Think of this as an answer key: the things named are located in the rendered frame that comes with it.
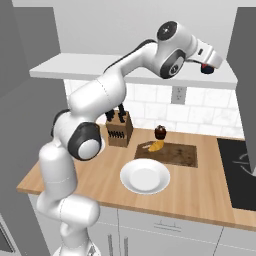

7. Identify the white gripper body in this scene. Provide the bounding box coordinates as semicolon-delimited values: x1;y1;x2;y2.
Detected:
203;46;224;70

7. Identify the grey side cabinet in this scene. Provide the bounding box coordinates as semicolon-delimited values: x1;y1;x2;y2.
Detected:
226;6;256;174

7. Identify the dark wooden cutting board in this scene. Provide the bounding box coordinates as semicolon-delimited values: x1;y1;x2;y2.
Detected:
134;141;199;169

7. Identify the golden croissant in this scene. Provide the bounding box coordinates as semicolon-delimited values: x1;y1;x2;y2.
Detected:
147;139;165;153

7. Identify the white upper cabinet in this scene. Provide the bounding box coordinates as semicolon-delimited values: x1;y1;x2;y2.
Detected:
28;52;239;91

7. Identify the grey tall cabinet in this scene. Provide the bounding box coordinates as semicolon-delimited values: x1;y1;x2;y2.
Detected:
0;0;72;256

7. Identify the black hob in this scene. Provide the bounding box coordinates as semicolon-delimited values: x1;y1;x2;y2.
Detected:
216;137;256;212

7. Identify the wooden knife block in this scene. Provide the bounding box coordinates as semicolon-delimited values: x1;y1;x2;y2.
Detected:
104;103;134;149

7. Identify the white round plate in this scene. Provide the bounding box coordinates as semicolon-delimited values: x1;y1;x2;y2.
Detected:
119;157;172;196

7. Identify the white drawer front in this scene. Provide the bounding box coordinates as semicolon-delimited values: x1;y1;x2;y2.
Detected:
117;207;225;248

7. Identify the white cupboard door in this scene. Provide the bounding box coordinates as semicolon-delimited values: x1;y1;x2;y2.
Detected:
87;205;120;256
118;227;218;256
213;225;256;256

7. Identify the grey wall socket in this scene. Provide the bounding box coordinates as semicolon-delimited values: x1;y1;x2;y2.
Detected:
171;85;188;106

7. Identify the silver drawer handle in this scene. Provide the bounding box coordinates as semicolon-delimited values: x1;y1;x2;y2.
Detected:
153;220;183;233

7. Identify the silver cupboard door handle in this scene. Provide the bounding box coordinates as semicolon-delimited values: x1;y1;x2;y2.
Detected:
106;233;114;256
123;235;130;256

